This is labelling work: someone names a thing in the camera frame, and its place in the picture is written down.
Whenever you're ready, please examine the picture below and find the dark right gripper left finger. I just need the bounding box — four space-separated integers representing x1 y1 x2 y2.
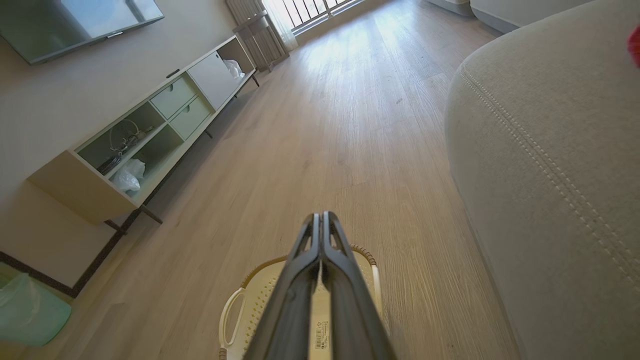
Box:
243 212 321 360

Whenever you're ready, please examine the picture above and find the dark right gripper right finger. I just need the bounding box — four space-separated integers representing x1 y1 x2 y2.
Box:
320 211 396 360

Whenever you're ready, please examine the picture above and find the red and white garment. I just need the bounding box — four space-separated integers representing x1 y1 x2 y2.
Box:
627 24 640 69

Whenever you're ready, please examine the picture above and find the grey sofa armrest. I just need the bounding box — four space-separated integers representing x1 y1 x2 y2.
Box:
444 0 640 360

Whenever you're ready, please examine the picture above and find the white laundry basket brown rim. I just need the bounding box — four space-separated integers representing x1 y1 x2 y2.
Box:
218 243 384 360

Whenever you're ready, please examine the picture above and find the white plastic bag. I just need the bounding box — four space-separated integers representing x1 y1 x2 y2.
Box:
223 58 246 80
110 158 147 194

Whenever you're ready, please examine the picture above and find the dark flat object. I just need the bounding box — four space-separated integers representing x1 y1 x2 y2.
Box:
97 153 124 176

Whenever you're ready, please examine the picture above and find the white TV cabinet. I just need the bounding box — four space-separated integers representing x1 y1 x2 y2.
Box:
27 34 261 236

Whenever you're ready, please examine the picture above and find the teal bin with liner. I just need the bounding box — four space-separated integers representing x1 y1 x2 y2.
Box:
0 272 73 347

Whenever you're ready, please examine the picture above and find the grey slatted panel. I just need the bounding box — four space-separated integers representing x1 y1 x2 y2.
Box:
225 0 290 72

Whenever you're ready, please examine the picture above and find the white sheer curtain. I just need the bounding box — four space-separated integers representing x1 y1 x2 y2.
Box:
261 0 300 51

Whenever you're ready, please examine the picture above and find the window with bars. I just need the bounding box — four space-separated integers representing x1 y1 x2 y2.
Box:
281 0 367 34

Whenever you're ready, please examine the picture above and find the flat screen television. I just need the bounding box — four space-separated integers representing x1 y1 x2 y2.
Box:
0 0 165 66

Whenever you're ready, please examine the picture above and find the metal wire object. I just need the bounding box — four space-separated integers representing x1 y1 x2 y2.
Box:
108 118 156 154

